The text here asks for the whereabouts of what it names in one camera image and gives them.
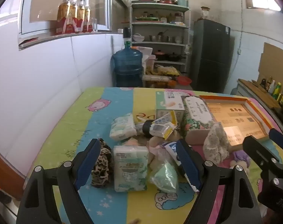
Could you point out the brown cardboard wall sheet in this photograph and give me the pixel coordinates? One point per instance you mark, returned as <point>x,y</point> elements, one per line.
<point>274,63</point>

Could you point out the orange-rimmed cardboard box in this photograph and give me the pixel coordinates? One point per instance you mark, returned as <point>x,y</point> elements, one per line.
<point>234,116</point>

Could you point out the glass jar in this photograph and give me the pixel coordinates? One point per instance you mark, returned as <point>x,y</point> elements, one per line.
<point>205,14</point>

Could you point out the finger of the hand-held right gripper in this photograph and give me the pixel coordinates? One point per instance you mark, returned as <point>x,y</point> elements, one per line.
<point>280,137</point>
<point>255,147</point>

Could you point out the black water pump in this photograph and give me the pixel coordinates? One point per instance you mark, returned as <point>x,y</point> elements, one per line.
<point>127,33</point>

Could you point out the pink plastic container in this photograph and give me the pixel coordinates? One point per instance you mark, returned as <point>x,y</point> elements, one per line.
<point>150,61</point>

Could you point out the colourful cartoon printed blanket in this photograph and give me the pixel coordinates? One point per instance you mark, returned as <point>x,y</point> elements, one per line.
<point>85,126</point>

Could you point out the noodle packs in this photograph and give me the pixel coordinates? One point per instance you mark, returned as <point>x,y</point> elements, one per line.
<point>155,78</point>

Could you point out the large white green tissue pack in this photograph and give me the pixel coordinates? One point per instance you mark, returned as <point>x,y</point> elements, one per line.
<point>131,168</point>

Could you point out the red plastic basin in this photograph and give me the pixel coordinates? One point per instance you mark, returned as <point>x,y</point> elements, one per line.
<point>184,80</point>

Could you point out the black wok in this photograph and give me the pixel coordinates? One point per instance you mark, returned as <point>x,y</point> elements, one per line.
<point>175,57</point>

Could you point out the orange drink bottle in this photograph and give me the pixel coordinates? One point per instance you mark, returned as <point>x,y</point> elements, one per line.
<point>63,16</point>
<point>87,17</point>
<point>80,16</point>
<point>73,16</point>

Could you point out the flat red pan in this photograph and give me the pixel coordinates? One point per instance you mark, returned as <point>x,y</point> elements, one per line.
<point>146,0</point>

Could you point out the clear drinking glass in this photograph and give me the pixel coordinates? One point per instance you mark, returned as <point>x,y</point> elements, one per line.
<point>94,25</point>

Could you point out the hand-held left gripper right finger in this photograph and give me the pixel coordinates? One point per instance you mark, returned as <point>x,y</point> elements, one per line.
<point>188,168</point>

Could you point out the egg tray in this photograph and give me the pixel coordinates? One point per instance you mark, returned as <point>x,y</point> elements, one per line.
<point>167,71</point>

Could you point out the floral tissue pack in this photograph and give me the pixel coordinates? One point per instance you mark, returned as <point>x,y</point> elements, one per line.
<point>197,112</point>

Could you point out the small white tissue pack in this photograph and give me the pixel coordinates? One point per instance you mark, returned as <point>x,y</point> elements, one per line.
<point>122,127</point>

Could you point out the black roll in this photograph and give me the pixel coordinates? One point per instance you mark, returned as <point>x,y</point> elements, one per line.
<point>146,128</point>

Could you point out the white flour bag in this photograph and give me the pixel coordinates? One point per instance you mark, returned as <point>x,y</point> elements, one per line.
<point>143,51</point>

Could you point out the leopard print cloth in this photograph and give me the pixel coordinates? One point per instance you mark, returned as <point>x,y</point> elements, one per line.
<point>101,168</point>

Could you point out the brown wooden door frame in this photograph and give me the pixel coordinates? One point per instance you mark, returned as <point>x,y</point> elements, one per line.
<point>3,165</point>

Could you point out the grey metal shelf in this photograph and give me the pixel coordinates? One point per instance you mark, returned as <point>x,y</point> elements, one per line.
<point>160,24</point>

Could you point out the purple cloth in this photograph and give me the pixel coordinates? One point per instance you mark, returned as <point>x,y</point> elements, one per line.
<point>241,157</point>

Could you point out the cream plush toy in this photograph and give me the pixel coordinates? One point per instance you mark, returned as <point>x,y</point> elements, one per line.
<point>155,142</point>

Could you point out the sliding window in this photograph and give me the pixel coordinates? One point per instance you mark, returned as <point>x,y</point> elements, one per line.
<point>45,4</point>

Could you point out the blue water jug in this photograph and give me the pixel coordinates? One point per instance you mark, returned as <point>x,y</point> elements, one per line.
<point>127,63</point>

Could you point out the white floral lace cloth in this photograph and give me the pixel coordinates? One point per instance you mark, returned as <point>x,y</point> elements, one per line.
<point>216,142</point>

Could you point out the dark refrigerator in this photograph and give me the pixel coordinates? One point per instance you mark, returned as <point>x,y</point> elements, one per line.
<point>209,56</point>

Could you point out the red lidded pot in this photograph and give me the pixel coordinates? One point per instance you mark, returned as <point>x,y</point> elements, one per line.
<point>160,55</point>

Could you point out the peach soft sponge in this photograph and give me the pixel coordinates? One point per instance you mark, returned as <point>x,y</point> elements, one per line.
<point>131,142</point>

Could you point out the row of condiment bottles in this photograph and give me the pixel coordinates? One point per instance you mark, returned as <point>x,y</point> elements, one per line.
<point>277,91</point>

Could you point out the white bowl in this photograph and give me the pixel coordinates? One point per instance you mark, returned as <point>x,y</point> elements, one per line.
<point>138,38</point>

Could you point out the green sponge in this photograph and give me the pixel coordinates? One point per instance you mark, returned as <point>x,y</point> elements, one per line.
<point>164,177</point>

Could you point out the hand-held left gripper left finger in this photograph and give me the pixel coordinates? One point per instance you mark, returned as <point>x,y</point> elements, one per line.
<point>87,163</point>

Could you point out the green white tissue box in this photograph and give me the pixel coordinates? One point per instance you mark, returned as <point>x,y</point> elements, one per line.
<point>169,100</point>

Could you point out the wooden cutting board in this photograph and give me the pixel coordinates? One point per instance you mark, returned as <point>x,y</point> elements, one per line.
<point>260,93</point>

